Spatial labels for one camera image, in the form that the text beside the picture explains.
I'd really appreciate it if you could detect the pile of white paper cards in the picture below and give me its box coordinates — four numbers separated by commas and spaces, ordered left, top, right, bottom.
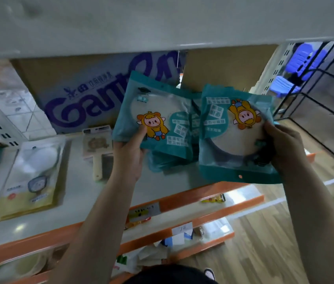
112, 224, 232, 270

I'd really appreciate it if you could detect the beige hand mirror brown print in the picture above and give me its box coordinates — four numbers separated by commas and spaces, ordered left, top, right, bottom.
81, 124, 114, 181

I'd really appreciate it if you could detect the blue plastic stool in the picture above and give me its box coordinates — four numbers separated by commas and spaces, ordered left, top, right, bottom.
269, 43, 329, 98

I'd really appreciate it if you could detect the white paper price tag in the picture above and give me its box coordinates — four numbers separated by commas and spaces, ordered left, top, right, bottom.
171, 221, 194, 236

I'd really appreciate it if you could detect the cardboard sheet blue lettering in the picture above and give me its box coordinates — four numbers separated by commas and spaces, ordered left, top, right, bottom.
12, 50, 187, 135

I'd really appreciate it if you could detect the yellow snack sachet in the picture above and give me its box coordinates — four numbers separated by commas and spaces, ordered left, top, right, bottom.
201, 193, 226, 204
124, 217, 152, 231

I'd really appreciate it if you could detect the cream packaged hand mirror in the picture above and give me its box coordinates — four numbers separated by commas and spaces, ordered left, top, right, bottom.
0, 138, 67, 222

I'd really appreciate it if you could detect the person's right forearm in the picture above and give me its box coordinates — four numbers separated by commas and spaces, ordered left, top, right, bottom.
282, 162, 334, 284

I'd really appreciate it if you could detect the black metal rack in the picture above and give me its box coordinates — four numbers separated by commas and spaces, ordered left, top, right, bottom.
273, 40, 334, 191

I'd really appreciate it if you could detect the person's left forearm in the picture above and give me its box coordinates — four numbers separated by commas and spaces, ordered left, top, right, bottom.
48, 174, 139, 284

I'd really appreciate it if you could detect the person's left hand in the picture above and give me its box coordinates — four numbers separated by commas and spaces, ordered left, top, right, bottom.
112, 125, 148, 184

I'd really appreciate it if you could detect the teal packet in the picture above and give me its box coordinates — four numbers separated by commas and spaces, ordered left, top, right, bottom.
112, 71, 203, 162
198, 83, 283, 184

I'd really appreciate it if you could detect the yellow white price label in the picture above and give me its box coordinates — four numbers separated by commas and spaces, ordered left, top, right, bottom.
127, 202, 161, 224

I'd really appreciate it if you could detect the person's black shirt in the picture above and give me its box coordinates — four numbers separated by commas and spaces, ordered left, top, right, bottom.
124, 264, 219, 284

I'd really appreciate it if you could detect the plain brown cardboard sheet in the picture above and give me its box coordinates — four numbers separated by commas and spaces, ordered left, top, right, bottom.
181, 44, 278, 92

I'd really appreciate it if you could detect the beige paper cup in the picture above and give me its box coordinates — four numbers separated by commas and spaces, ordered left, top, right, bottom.
16, 252, 50, 278

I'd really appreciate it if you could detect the person's right hand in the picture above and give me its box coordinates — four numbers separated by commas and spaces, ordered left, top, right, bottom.
263, 121, 308, 175

